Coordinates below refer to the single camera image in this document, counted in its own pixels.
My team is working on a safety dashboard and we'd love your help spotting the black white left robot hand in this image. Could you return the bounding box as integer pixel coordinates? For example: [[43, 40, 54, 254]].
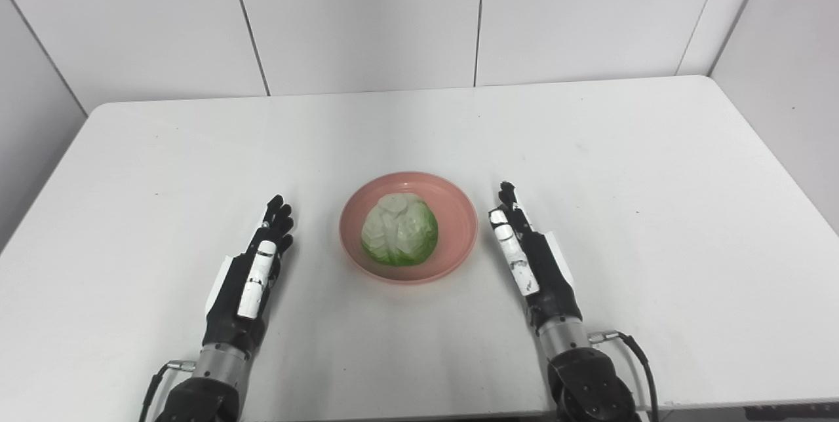
[[202, 195, 296, 356]]

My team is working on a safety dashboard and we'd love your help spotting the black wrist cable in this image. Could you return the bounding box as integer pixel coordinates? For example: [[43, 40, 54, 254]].
[[138, 360, 197, 422], [588, 330, 659, 422]]

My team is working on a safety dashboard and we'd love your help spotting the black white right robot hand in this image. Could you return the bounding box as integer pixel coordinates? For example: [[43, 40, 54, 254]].
[[488, 181, 584, 335]]

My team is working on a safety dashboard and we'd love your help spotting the black under-table bracket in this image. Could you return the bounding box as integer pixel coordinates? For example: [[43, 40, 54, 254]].
[[744, 404, 839, 421]]

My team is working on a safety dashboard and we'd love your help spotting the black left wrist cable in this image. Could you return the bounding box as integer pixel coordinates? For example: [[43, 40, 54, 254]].
[[138, 360, 197, 422]]

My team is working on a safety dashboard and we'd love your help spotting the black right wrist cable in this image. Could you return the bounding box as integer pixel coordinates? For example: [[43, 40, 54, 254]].
[[588, 330, 659, 422]]

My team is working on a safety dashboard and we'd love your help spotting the pink round plate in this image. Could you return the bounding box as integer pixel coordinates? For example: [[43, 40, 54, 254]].
[[339, 172, 479, 285]]

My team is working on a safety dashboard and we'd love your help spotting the green white toy cabbage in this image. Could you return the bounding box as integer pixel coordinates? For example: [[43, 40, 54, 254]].
[[361, 193, 439, 267]]

